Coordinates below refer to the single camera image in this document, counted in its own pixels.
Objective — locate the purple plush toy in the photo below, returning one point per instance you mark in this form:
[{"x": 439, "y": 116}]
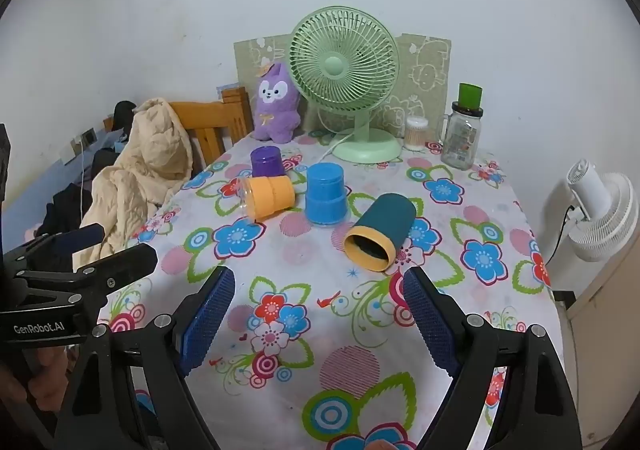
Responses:
[{"x": 275, "y": 100}]

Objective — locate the blue bed sheet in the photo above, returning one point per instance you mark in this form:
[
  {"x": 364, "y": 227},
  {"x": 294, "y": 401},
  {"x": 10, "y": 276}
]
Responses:
[{"x": 30, "y": 210}]

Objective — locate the purple cup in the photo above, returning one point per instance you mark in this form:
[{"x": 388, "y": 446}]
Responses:
[{"x": 267, "y": 161}]

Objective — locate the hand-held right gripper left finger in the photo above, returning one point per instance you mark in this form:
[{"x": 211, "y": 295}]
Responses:
[{"x": 207, "y": 320}]

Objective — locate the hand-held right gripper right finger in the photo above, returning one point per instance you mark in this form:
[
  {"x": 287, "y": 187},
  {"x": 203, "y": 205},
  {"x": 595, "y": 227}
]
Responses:
[{"x": 430, "y": 325}]

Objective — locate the teal cup with yellow rim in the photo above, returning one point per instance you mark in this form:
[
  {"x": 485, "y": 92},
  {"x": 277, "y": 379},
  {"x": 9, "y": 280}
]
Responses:
[{"x": 387, "y": 220}]

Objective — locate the wooden chair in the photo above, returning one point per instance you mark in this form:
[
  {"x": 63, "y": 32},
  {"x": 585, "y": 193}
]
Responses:
[{"x": 210, "y": 130}]

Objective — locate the white fan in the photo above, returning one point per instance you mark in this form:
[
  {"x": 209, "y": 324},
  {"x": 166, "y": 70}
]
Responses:
[{"x": 600, "y": 210}]

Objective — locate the cotton swab container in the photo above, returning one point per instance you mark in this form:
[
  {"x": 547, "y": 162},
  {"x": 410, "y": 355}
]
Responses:
[{"x": 416, "y": 135}]

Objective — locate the person's left hand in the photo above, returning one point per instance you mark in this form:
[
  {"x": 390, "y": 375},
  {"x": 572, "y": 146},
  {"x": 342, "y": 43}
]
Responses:
[{"x": 47, "y": 377}]

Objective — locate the beige printed board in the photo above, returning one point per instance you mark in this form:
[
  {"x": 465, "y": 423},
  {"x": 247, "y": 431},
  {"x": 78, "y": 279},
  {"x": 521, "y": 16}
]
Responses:
[{"x": 425, "y": 70}]

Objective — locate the floral tablecloth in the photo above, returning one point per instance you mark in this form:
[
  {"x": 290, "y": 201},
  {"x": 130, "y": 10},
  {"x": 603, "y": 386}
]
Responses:
[{"x": 310, "y": 270}]

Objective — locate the wall socket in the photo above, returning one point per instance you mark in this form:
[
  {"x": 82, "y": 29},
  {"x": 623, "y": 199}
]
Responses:
[{"x": 89, "y": 136}]

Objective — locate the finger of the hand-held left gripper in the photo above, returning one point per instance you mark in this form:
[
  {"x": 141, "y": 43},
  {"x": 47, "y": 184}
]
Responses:
[
  {"x": 75, "y": 239},
  {"x": 125, "y": 267}
]

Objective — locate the dark clothes pile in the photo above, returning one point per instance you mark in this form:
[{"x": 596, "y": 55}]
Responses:
[{"x": 70, "y": 200}]

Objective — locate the beige quilt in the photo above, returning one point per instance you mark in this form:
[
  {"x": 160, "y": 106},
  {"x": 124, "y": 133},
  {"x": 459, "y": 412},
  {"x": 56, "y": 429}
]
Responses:
[{"x": 135, "y": 165}]

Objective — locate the green desk fan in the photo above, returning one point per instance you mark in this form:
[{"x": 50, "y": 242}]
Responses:
[{"x": 345, "y": 65}]

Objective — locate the glass jar with green lid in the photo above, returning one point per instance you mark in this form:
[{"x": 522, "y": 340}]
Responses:
[{"x": 460, "y": 140}]

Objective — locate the beige cabinet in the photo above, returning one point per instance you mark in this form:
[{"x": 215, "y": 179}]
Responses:
[{"x": 605, "y": 320}]

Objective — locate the orange cup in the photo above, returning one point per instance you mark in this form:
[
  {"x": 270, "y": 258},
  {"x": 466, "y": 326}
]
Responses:
[{"x": 270, "y": 195}]

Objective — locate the blue cup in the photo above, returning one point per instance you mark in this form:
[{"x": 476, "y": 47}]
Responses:
[{"x": 325, "y": 190}]

